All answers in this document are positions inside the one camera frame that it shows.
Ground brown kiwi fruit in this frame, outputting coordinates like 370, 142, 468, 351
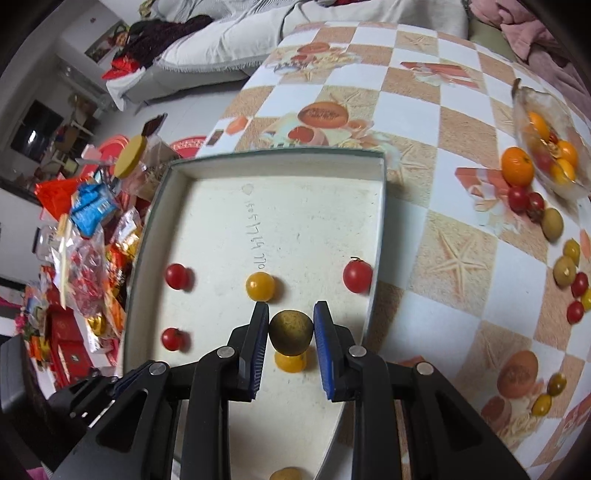
269, 310, 314, 356

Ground yellow cherry tomato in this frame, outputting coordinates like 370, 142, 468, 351
245, 271, 276, 302

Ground snack packet pile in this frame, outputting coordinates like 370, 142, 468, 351
15, 134, 180, 388

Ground checkered fruit tablecloth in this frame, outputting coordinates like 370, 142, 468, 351
204, 21, 590, 479

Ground red cherry tomato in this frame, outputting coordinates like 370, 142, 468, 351
342, 258, 373, 294

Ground white shallow tray box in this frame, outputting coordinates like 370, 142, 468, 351
123, 147, 386, 479

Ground orange beside bowl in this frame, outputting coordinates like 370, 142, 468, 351
501, 147, 535, 188

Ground glass fruit bowl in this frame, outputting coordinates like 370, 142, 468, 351
511, 78, 590, 201

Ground grey white sofa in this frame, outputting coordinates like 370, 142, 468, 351
106, 0, 469, 110

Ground pink blanket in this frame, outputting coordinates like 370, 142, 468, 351
468, 0, 590, 118

